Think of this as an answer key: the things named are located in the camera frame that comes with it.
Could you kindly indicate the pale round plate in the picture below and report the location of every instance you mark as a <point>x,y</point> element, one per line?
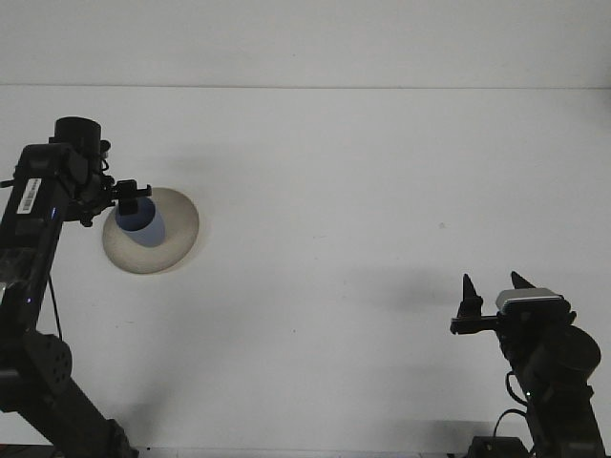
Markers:
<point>176,238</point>

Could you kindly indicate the pale blue cup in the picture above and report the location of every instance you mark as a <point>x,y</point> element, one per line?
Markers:
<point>150,234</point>

